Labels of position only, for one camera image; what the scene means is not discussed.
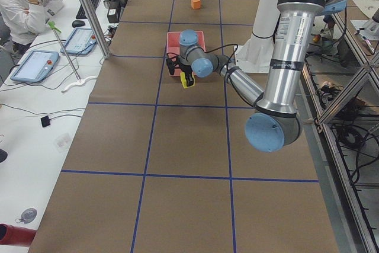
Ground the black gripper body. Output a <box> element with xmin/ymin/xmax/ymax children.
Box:
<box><xmin>166</xmin><ymin>53</ymin><xmax>193</xmax><ymax>76</ymax></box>

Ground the yellow foam block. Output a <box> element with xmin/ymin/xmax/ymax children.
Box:
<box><xmin>180</xmin><ymin>72</ymin><xmax>195</xmax><ymax>89</ymax></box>

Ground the orange foam block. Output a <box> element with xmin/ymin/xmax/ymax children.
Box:
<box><xmin>191</xmin><ymin>0</ymin><xmax>201</xmax><ymax>9</ymax></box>

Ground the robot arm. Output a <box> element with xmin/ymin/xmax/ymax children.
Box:
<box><xmin>166</xmin><ymin>0</ymin><xmax>347</xmax><ymax>152</ymax></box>

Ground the pink plastic bin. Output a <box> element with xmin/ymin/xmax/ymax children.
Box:
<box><xmin>166</xmin><ymin>30</ymin><xmax>205</xmax><ymax>62</ymax></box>

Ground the black keyboard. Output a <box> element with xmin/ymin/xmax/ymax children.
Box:
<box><xmin>75</xmin><ymin>0</ymin><xmax>102</xmax><ymax>20</ymax></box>

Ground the blue teach pendant far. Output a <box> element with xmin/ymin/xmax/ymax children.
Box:
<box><xmin>63</xmin><ymin>27</ymin><xmax>97</xmax><ymax>56</ymax></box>

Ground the blue teach pendant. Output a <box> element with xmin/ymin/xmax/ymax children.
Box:
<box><xmin>63</xmin><ymin>27</ymin><xmax>97</xmax><ymax>56</ymax></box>
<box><xmin>11</xmin><ymin>50</ymin><xmax>60</xmax><ymax>83</ymax></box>

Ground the black computer mouse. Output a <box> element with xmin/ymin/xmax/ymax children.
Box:
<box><xmin>72</xmin><ymin>20</ymin><xmax>86</xmax><ymax>28</ymax></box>

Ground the metal grabber stick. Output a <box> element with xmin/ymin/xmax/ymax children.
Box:
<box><xmin>47</xmin><ymin>21</ymin><xmax>97</xmax><ymax>94</ymax></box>

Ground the blue teach pendant near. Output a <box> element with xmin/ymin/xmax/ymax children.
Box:
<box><xmin>11</xmin><ymin>50</ymin><xmax>60</xmax><ymax>83</ymax></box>

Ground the person in white coat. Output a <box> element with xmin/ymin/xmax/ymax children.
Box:
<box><xmin>1</xmin><ymin>0</ymin><xmax>63</xmax><ymax>46</ymax></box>

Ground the red cylinder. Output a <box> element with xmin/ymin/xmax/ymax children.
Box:
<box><xmin>1</xmin><ymin>223</ymin><xmax>37</xmax><ymax>247</ymax></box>

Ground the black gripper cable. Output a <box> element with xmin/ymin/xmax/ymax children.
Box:
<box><xmin>205</xmin><ymin>43</ymin><xmax>258</xmax><ymax>105</ymax></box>

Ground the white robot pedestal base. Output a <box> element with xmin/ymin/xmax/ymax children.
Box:
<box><xmin>235</xmin><ymin>0</ymin><xmax>280</xmax><ymax>73</ymax></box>

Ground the aluminium frame post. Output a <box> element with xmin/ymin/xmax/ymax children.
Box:
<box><xmin>79</xmin><ymin>0</ymin><xmax>110</xmax><ymax>59</ymax></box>

